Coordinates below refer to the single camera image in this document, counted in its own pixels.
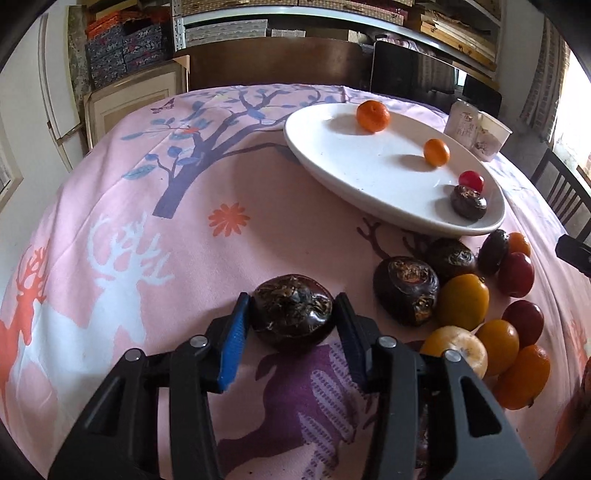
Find window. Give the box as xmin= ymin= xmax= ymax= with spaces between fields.
xmin=551 ymin=46 xmax=591 ymax=185

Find white oval plate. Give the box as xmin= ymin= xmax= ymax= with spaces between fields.
xmin=283 ymin=102 xmax=507 ymax=237

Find white cabinet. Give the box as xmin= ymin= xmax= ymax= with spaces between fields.
xmin=37 ymin=11 xmax=88 ymax=171

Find pale yellow fruit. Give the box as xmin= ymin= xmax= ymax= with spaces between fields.
xmin=419 ymin=326 xmax=489 ymax=380

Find stack of orange boxes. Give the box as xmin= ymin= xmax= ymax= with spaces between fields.
xmin=88 ymin=10 xmax=139 ymax=40

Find wooden picture frame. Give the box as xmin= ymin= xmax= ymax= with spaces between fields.
xmin=83 ymin=55 xmax=191 ymax=151

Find pink printed tablecloth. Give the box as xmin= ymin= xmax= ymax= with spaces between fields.
xmin=0 ymin=83 xmax=591 ymax=480

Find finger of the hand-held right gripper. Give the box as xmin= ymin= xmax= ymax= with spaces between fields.
xmin=555 ymin=234 xmax=591 ymax=278

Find white metal shelf unit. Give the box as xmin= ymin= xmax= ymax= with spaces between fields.
xmin=171 ymin=0 xmax=504 ymax=84

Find dark slatted wooden chair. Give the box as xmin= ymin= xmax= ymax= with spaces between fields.
xmin=531 ymin=150 xmax=591 ymax=241

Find patterned curtain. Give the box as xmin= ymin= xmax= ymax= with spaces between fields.
xmin=519 ymin=18 xmax=571 ymax=139

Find grey patterned flat boxes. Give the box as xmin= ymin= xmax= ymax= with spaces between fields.
xmin=185 ymin=19 xmax=269 ymax=47

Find red cherry tomato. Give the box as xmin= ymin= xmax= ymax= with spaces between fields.
xmin=458 ymin=170 xmax=485 ymax=193

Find white paper cup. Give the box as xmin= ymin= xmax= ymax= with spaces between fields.
xmin=471 ymin=112 xmax=513 ymax=162

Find stack of wooden frames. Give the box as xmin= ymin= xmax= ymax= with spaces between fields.
xmin=418 ymin=9 xmax=499 ymax=70

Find brown wooden chair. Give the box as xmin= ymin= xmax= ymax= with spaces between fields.
xmin=173 ymin=38 xmax=372 ymax=92

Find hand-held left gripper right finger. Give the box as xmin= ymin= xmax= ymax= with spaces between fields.
xmin=333 ymin=292 xmax=539 ymax=480

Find stack of floral storage boxes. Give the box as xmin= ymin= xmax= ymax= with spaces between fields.
xmin=85 ymin=23 xmax=174 ymax=90

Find white drink can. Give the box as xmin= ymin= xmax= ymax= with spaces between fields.
xmin=443 ymin=99 xmax=481 ymax=147

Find yellow-orange round fruit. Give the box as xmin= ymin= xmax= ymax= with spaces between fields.
xmin=437 ymin=274 xmax=490 ymax=332

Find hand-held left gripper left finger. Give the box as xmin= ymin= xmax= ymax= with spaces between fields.
xmin=48 ymin=292 xmax=252 ymax=480

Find row of wicker boxes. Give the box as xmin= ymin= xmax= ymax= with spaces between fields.
xmin=178 ymin=0 xmax=416 ymax=24

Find black chair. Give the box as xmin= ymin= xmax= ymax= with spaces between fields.
xmin=369 ymin=41 xmax=465 ymax=97
xmin=462 ymin=75 xmax=503 ymax=118

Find small orange kumquat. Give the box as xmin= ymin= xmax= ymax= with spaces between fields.
xmin=475 ymin=319 xmax=520 ymax=377
xmin=506 ymin=232 xmax=532 ymax=258
xmin=424 ymin=138 xmax=451 ymax=167

